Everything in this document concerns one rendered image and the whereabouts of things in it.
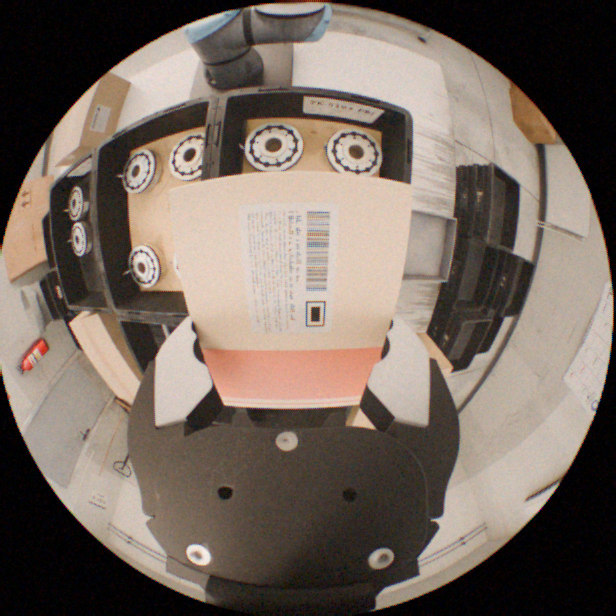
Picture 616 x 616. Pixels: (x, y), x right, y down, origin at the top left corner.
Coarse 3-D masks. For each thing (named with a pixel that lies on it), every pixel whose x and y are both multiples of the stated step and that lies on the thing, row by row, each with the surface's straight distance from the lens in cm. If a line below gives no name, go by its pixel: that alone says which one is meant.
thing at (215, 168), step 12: (228, 96) 37; (240, 96) 36; (324, 96) 35; (336, 96) 35; (348, 96) 35; (360, 96) 36; (384, 108) 37; (396, 108) 38; (216, 120) 35; (408, 120) 38; (216, 132) 34; (408, 132) 37; (216, 144) 33; (408, 144) 37; (216, 156) 32; (408, 156) 35; (216, 168) 32; (408, 168) 34; (408, 180) 34
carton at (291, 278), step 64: (192, 192) 10; (256, 192) 9; (320, 192) 9; (384, 192) 10; (192, 256) 11; (256, 256) 10; (320, 256) 9; (384, 256) 10; (192, 320) 12; (256, 320) 11; (320, 320) 11; (384, 320) 12; (256, 384) 15; (320, 384) 14
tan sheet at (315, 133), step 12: (252, 120) 44; (264, 120) 44; (276, 120) 43; (288, 120) 43; (300, 120) 43; (312, 120) 43; (300, 132) 42; (312, 132) 42; (324, 132) 42; (372, 132) 45; (276, 144) 41; (312, 144) 41; (312, 156) 40; (252, 168) 41; (300, 168) 40; (312, 168) 40; (324, 168) 40
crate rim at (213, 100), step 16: (208, 96) 38; (160, 112) 43; (208, 112) 36; (128, 128) 47; (208, 128) 35; (208, 144) 34; (96, 160) 54; (208, 160) 33; (96, 176) 52; (208, 176) 32; (96, 192) 51; (96, 208) 51; (96, 224) 51; (96, 240) 52; (112, 304) 54
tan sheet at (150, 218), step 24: (168, 144) 51; (168, 168) 49; (168, 192) 48; (144, 216) 52; (168, 216) 48; (144, 240) 53; (168, 240) 48; (168, 264) 50; (144, 288) 57; (168, 288) 52
